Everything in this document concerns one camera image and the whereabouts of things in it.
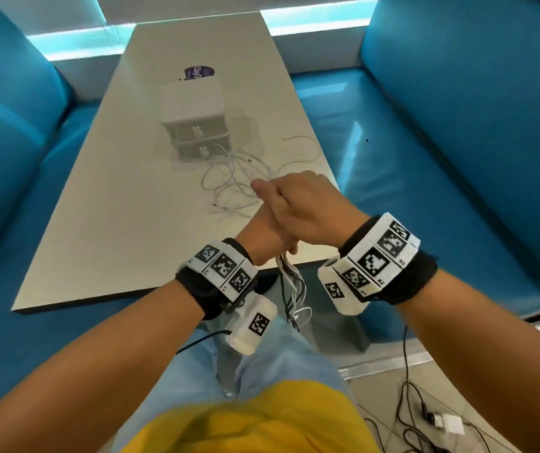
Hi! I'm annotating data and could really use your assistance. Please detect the person's left hand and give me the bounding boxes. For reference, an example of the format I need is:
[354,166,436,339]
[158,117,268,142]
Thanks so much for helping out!
[234,202,299,267]

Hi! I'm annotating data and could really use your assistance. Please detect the person's right hand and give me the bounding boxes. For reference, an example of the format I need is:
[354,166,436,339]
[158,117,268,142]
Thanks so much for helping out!
[250,170,370,249]

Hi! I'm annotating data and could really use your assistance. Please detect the tangle of white cables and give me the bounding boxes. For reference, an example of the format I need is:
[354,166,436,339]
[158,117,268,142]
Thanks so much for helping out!
[200,135,323,218]

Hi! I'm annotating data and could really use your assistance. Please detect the white box with drawers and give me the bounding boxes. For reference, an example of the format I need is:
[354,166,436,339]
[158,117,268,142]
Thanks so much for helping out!
[158,77,233,162]

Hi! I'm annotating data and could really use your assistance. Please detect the person's left forearm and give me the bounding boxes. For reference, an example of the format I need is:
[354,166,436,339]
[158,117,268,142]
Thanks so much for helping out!
[0,280,205,453]

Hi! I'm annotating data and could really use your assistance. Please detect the person's right forearm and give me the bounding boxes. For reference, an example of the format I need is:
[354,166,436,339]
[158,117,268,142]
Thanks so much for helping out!
[397,271,540,453]

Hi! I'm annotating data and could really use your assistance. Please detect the person's blue jeans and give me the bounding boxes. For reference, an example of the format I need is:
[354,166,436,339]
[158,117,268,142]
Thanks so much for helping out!
[109,277,354,453]

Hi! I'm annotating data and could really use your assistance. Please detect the person's yellow shirt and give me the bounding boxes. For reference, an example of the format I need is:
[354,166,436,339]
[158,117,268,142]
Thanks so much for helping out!
[121,380,382,453]

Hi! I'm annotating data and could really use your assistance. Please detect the black marker-tagged left wristband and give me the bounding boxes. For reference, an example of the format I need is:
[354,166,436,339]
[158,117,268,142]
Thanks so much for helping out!
[175,238,259,322]

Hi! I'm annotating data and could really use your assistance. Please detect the black marker-tagged wristband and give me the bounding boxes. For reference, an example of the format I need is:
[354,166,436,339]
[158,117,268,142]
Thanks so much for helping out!
[338,211,439,306]
[175,238,259,322]

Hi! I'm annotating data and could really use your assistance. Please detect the black marker-tagged right wristband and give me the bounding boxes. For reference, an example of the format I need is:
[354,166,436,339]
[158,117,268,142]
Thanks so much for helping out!
[338,211,439,306]

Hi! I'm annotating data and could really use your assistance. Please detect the white table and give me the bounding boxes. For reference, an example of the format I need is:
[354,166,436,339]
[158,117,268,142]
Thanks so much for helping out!
[11,12,339,313]

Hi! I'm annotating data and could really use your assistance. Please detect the round purple sticker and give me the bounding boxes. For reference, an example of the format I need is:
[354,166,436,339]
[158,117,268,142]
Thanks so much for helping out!
[178,65,217,83]

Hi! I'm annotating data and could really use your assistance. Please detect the blue leather sofa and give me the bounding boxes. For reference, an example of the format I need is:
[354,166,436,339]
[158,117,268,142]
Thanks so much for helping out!
[0,0,139,428]
[291,0,540,343]

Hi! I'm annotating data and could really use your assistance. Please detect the white plug adapter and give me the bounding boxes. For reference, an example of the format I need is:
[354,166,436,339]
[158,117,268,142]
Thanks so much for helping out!
[428,410,466,435]

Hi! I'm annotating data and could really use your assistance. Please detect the cyan light strip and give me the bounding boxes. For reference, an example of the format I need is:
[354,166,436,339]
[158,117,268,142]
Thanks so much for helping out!
[27,0,379,62]

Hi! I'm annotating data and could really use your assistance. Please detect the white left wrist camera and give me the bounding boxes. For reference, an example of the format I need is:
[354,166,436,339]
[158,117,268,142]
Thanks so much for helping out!
[225,294,279,356]

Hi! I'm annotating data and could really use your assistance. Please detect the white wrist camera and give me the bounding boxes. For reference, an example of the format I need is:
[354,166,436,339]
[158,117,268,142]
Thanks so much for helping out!
[317,257,370,316]
[225,294,279,356]

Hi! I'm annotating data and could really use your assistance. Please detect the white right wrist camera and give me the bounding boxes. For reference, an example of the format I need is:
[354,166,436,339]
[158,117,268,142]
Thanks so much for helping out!
[317,257,370,316]

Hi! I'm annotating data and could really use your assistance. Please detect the black left camera cord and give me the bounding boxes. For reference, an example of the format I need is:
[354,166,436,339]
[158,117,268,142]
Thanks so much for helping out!
[175,328,233,355]

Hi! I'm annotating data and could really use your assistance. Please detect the black camera cord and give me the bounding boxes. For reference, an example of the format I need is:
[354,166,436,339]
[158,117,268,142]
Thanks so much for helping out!
[394,325,412,420]
[175,328,233,355]

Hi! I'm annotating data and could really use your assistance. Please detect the black right camera cord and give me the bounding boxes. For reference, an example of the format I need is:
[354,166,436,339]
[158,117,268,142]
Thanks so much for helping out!
[394,325,412,420]

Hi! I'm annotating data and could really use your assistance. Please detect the tangled black floor cables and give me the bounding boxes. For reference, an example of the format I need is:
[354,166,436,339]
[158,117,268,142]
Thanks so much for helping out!
[364,381,493,453]

